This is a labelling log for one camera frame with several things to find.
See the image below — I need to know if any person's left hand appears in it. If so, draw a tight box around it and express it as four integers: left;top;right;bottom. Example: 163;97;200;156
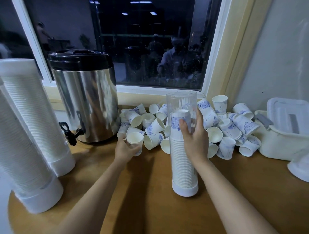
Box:
114;139;144;167

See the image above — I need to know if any person's right hand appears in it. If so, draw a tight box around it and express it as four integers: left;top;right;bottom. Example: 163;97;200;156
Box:
180;107;210;167

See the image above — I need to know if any single blue-printed paper cup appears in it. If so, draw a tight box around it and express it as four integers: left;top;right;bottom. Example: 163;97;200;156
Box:
126;127;145;156

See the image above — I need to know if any nested stack of paper cups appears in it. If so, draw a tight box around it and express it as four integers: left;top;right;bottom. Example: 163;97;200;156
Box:
0;96;55;194
0;75;68;162
170;110;198;189
287;147;309;183

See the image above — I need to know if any pile of paper cups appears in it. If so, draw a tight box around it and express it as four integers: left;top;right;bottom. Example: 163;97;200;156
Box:
117;95;262;160

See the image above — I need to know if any white tube cap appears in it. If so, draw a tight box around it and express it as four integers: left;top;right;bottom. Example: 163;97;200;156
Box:
0;59;36;77

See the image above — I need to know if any person's left forearm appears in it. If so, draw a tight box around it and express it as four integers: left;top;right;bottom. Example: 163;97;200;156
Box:
55;161;131;234

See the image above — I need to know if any person's right forearm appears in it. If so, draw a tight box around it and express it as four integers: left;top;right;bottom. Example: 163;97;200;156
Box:
195;159;280;234

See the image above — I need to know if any stainless steel water dispenser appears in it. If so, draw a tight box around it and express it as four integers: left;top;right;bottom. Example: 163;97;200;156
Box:
47;49;121;146

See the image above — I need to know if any translucent plastic box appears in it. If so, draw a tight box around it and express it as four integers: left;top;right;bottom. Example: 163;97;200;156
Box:
254;110;309;161

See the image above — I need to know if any white plastic lid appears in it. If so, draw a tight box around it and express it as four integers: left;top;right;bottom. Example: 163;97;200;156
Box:
267;97;309;135

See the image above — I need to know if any white framed window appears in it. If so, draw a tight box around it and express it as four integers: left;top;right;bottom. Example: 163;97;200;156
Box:
0;0;273;106

